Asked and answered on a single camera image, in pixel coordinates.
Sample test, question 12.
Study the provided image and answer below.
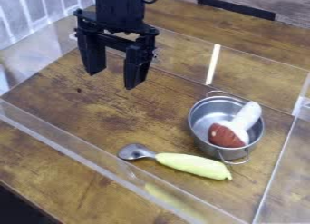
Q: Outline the black strip on table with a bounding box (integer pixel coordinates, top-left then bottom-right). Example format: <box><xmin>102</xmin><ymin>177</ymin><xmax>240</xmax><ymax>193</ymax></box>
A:
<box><xmin>196</xmin><ymin>0</ymin><xmax>276</xmax><ymax>21</ymax></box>

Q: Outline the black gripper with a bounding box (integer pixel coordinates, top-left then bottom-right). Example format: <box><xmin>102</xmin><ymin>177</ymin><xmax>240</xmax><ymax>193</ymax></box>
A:
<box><xmin>73</xmin><ymin>9</ymin><xmax>160</xmax><ymax>90</ymax></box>

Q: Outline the silver metal pot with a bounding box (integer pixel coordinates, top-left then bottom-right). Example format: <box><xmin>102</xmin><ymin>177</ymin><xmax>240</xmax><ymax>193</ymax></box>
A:
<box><xmin>186</xmin><ymin>95</ymin><xmax>264</xmax><ymax>165</ymax></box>

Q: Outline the spoon with yellow handle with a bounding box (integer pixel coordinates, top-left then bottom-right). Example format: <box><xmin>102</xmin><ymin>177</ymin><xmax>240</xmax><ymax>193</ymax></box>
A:
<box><xmin>117</xmin><ymin>143</ymin><xmax>232</xmax><ymax>180</ymax></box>

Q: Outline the red white toy mushroom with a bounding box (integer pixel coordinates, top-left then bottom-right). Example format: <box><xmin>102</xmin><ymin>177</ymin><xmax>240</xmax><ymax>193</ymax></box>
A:
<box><xmin>208</xmin><ymin>102</ymin><xmax>261</xmax><ymax>148</ymax></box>

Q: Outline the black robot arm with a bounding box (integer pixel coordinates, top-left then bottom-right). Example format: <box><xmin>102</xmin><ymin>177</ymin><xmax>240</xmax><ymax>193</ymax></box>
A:
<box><xmin>73</xmin><ymin>0</ymin><xmax>160</xmax><ymax>90</ymax></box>

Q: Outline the clear acrylic front barrier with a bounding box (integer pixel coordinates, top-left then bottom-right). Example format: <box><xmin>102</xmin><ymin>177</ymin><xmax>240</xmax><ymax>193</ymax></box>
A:
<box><xmin>0</xmin><ymin>99</ymin><xmax>247</xmax><ymax>224</ymax></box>

